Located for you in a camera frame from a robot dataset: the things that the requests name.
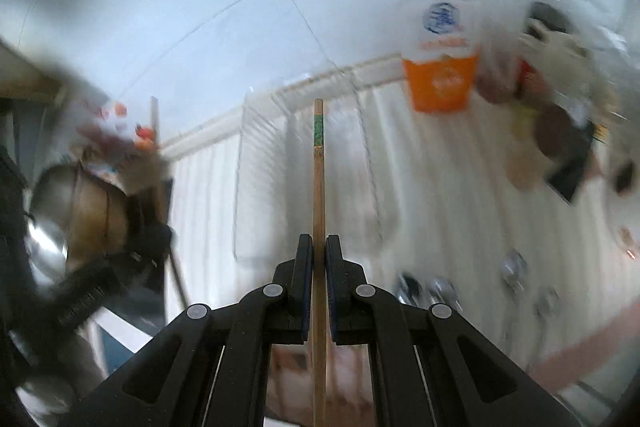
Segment green-band wooden chopstick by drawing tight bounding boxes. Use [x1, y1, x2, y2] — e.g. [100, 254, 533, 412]
[311, 98, 328, 427]

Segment large steel stock pot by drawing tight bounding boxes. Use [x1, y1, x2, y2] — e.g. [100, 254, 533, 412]
[27, 164, 129, 282]

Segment clear plastic utensil bin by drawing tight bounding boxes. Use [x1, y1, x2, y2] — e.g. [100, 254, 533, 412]
[233, 69, 382, 267]

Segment striped cat table mat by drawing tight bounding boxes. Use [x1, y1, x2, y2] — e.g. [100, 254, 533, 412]
[164, 57, 639, 426]

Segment orange and white salt box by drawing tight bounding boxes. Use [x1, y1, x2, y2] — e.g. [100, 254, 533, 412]
[399, 0, 480, 113]

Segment fruit wall stickers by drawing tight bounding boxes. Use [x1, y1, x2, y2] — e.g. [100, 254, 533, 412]
[75, 101, 155, 161]

